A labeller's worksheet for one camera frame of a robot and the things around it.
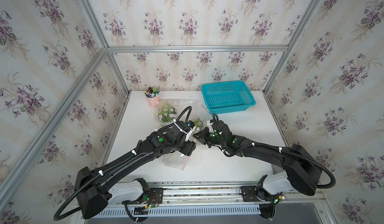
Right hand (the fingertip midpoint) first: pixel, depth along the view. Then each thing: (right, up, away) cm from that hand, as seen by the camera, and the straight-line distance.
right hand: (194, 136), depth 78 cm
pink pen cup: (-29, +18, +28) cm, 44 cm away
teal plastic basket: (+27, +23, +40) cm, 54 cm away
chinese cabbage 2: (+3, +6, +12) cm, 14 cm away
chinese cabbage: (-18, +11, +15) cm, 26 cm away
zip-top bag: (-10, +17, +32) cm, 38 cm away
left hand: (-1, -3, -4) cm, 5 cm away
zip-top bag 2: (+4, +9, +18) cm, 21 cm away
